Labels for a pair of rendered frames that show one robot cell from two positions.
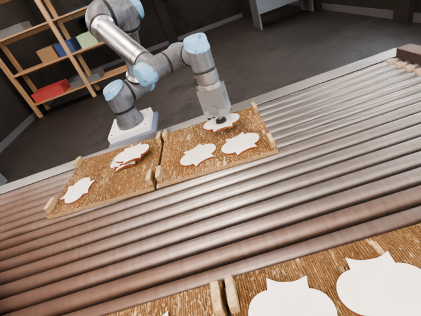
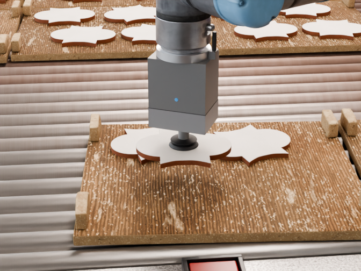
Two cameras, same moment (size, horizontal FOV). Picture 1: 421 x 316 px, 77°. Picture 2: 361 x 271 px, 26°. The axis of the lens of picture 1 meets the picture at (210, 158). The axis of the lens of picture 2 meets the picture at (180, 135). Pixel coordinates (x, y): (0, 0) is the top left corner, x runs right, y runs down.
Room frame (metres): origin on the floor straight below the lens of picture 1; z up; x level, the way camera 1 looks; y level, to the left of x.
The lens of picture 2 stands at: (1.88, -0.28, 1.49)
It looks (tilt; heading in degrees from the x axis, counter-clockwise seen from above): 25 degrees down; 170
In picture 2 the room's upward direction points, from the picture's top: straight up
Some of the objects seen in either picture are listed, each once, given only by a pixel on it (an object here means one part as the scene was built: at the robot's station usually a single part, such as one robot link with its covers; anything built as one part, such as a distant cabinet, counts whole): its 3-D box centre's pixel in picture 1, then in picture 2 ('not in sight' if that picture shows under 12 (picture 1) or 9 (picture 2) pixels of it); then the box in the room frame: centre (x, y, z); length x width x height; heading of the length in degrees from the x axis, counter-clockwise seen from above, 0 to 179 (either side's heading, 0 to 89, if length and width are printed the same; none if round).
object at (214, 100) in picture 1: (212, 100); (188, 81); (0.87, -0.08, 1.08); 0.10 x 0.09 x 0.16; 151
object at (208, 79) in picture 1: (206, 77); (185, 30); (0.88, -0.08, 1.16); 0.08 x 0.08 x 0.05
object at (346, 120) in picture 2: (150, 177); (348, 121); (0.76, 0.22, 0.95); 0.06 x 0.02 x 0.03; 170
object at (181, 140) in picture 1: (212, 142); (218, 175); (0.86, -0.03, 0.93); 0.41 x 0.35 x 0.02; 82
